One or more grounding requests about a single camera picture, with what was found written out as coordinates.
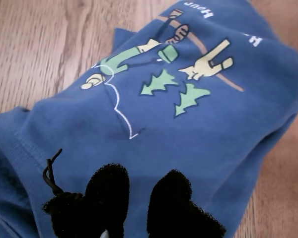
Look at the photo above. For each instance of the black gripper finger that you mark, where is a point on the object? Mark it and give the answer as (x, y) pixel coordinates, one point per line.
(173, 210)
(101, 198)

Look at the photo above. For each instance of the blue printed T-shirt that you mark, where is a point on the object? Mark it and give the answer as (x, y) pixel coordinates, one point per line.
(164, 124)

